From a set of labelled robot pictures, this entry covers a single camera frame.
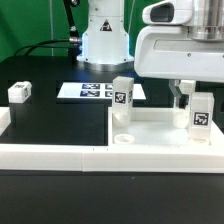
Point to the white marker sheet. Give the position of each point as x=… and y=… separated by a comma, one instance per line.
x=75, y=90

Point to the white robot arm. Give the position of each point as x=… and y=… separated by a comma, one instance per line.
x=105, y=44

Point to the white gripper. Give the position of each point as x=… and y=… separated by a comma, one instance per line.
x=182, y=39

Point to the white square tabletop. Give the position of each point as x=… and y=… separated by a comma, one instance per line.
x=151, y=126

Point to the white U-shaped fence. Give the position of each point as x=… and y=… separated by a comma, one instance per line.
x=127, y=157

